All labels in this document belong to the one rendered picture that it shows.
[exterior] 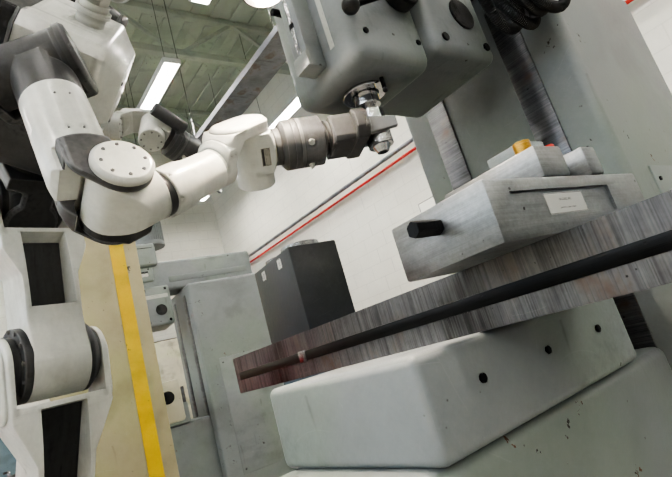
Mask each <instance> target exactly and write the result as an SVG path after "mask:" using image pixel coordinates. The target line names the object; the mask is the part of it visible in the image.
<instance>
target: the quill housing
mask: <svg viewBox="0 0 672 477"><path fill-rule="evenodd" d="M306 2H307V5H308V8H309V11H310V15H311V18H312V21H313V24H314V27H315V31H316V34H317V37H318V40H319V43H320V46H321V50H322V53H323V56H324V59H325V62H326V68H325V69H324V70H323V71H322V72H321V73H320V74H319V75H318V77H317V78H315V79H312V78H305V77H298V76H297V73H296V70H295V66H294V62H295V60H294V57H293V54H292V50H291V47H290V43H289V40H288V37H287V33H286V30H285V27H284V23H283V20H282V18H278V17H274V19H275V22H276V25H277V29H278V32H279V36H280V39H281V42H282V46H283V49H284V53H285V56H286V59H287V63H288V66H289V70H290V73H291V77H292V80H293V83H294V87H295V90H296V94H297V97H298V100H299V103H300V105H301V107H302V108H303V109H304V110H305V111H307V112H310V113H317V114H328V115H337V114H344V113H349V111H350V109H355V108H351V107H347V106H345V105H344V104H343V101H342V97H343V95H344V93H345V92H346V91H347V90H348V89H350V88H351V87H353V86H354V85H356V84H358V83H361V82H364V81H368V80H379V78H380V77H382V76H383V78H384V80H385V83H386V86H387V88H388V92H386V93H385V94H384V96H383V97H382V98H381V99H380V101H381V105H380V106H379V107H383V106H384V105H385V104H387V103H388V102H389V101H390V100H391V99H393V98H394V97H395V96H396V95H397V94H399V93H400V92H401V91H402V90H403V89H405V88H406V87H407V86H408V85H409V84H411V83H412V82H413V81H414V80H415V79H416V78H418V77H419V76H420V75H421V74H422V73H423V72H424V71H425V69H426V67H427V57H426V54H425V51H424V49H423V46H422V43H421V41H420V38H419V35H418V32H417V30H416V27H415V24H414V22H413V19H412V16H411V14H410V11H408V12H406V13H403V12H399V11H396V10H395V9H393V8H392V7H391V6H390V5H389V4H388V3H387V1H386V0H378V1H375V2H372V3H369V4H366V5H363V6H360V9H359V11H358V12H357V13H356V14H355V15H347V14H345V13H344V12H343V10H342V8H341V3H342V0H306Z"/></svg>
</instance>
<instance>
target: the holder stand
mask: <svg viewBox="0 0 672 477"><path fill-rule="evenodd" d="M280 251H281V253H280V254H279V255H277V256H276V257H274V258H271V259H269V260H267V261H266V263H265V264H266V265H265V266H264V267H263V268H261V269H260V270H259V271H258V272H257V273H255V278H256V282H257V286H258V290H259V294H260V298H261V302H262V306H263V311H264V315H265V319H266V323H267V327H268V331H269V335H270V339H271V343H272V344H274V343H276V342H279V341H281V340H284V339H287V338H289V337H292V336H294V335H297V334H299V333H302V332H305V331H307V330H310V329H312V328H315V327H318V326H320V325H323V324H325V323H328V322H331V321H333V320H336V319H338V318H341V317H343V316H346V315H349V314H351V313H354V312H355V309H354V305H353V302H352V298H351V295H350V292H349V288H348V285H347V281H346V278H345V274H344V271H343V267H342V264H341V261H340V257H339V254H338V250H337V247H336V243H335V241H334V240H329V241H323V242H318V240H317V239H307V240H302V241H298V242H295V243H292V244H289V245H287V246H285V247H283V248H282V249H281V250H280Z"/></svg>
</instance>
